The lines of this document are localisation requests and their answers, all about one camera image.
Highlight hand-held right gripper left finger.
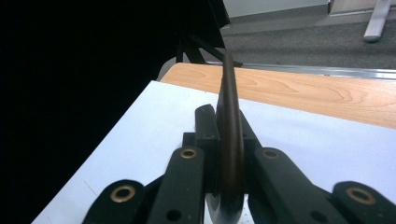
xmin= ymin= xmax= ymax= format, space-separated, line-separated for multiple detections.
xmin=182 ymin=104 xmax=219 ymax=194

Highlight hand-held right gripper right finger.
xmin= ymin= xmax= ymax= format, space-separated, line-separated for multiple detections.
xmin=238 ymin=110 xmax=263 ymax=191

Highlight black comb with handle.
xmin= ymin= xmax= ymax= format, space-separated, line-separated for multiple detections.
xmin=205 ymin=50 xmax=246 ymax=224

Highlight white sheet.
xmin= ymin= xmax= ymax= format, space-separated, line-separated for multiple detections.
xmin=31 ymin=79 xmax=396 ymax=224

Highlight black stand legs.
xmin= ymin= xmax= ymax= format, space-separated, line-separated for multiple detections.
xmin=176 ymin=31 xmax=244 ymax=68

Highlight grey metal leg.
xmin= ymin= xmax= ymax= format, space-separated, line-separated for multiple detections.
xmin=362 ymin=0 xmax=392 ymax=44

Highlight metal rail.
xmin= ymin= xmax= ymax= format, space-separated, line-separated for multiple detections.
xmin=205 ymin=60 xmax=396 ymax=80

